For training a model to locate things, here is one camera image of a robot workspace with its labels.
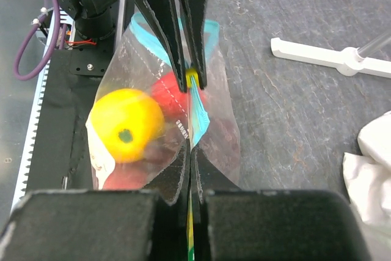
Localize clear zip top bag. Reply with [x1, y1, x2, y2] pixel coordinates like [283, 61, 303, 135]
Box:
[86, 13, 240, 190]

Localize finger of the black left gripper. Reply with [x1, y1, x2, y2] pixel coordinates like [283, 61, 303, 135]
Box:
[135, 0, 187, 92]
[180, 0, 207, 89]

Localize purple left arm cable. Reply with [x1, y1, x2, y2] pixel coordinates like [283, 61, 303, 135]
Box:
[13, 0, 62, 81]

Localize purple grape bunch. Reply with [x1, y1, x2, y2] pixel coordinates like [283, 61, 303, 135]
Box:
[144, 117, 240, 183]

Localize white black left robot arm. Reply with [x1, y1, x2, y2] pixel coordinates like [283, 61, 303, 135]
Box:
[58, 0, 207, 92]

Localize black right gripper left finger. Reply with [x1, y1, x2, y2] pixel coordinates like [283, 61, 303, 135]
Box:
[1, 143, 190, 260]

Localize silver clothes rack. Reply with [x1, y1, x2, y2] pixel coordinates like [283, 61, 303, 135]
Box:
[270, 30, 390, 78]

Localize white garment on orange hanger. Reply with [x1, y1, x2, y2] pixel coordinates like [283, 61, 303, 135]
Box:
[342, 112, 390, 235]

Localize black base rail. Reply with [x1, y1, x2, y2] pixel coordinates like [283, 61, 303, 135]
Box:
[26, 0, 137, 194]

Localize peach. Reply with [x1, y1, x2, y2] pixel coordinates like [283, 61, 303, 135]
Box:
[103, 160, 158, 190]

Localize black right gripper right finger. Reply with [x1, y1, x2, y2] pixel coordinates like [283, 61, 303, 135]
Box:
[189, 150, 371, 260]

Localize light blue cable duct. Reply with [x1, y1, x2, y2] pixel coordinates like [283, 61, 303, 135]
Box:
[10, 7, 76, 213]

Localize red strawberry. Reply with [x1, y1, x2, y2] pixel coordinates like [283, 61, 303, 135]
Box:
[151, 72, 189, 119]

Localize orange fruit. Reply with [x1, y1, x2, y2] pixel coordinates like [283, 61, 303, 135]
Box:
[90, 88, 165, 164]

